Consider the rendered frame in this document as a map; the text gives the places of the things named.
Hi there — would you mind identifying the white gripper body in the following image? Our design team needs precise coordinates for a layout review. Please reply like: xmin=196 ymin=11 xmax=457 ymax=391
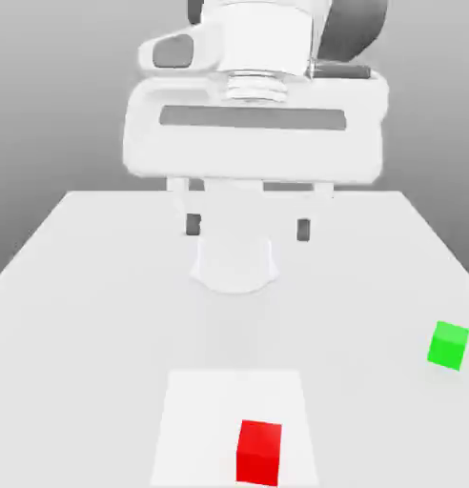
xmin=121 ymin=72 xmax=391 ymax=187

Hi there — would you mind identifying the small green cube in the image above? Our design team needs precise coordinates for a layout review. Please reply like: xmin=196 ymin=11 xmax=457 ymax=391
xmin=426 ymin=319 xmax=469 ymax=373

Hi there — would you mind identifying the small red cube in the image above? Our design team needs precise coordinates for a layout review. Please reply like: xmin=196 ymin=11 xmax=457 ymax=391
xmin=234 ymin=418 xmax=284 ymax=488

